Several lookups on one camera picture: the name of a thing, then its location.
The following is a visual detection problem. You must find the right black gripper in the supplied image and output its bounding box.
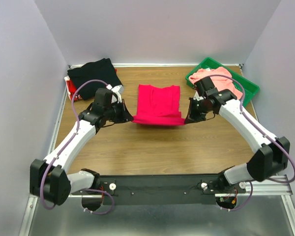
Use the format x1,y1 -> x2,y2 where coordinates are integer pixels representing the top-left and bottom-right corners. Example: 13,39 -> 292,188
184,97 -> 212,124

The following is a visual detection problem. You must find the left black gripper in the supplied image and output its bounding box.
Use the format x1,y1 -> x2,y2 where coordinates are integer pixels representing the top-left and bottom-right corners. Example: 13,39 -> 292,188
104,99 -> 134,124

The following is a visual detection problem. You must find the magenta t shirt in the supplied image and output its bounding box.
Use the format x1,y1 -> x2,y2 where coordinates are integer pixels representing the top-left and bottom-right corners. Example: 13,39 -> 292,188
133,85 -> 184,126

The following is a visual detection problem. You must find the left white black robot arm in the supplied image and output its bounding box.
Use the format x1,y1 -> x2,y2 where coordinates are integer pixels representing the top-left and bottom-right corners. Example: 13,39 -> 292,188
29,85 -> 133,206

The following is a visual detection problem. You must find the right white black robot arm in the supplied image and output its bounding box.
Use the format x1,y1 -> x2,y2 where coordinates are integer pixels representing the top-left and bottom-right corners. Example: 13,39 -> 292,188
184,77 -> 290,193

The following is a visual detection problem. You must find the salmon pink t shirt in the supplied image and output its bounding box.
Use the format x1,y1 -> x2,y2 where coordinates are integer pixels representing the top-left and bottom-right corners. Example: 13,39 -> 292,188
188,67 -> 243,99

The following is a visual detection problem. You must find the black folded t shirt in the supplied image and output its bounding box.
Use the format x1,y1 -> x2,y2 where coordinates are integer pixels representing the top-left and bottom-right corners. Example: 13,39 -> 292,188
67,59 -> 122,100

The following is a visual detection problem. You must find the green plastic bin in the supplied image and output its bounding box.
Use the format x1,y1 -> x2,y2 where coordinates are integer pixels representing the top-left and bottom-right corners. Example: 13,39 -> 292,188
185,57 -> 260,106

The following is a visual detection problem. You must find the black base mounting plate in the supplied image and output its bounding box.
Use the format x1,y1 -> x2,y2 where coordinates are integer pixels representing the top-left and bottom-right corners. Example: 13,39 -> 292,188
91,174 -> 246,206

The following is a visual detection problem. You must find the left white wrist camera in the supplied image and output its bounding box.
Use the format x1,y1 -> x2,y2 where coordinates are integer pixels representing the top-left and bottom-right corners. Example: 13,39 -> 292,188
106,85 -> 124,103

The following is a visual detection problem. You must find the aluminium frame rail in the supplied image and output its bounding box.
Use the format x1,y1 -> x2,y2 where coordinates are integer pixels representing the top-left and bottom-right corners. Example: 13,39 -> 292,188
29,175 -> 293,197

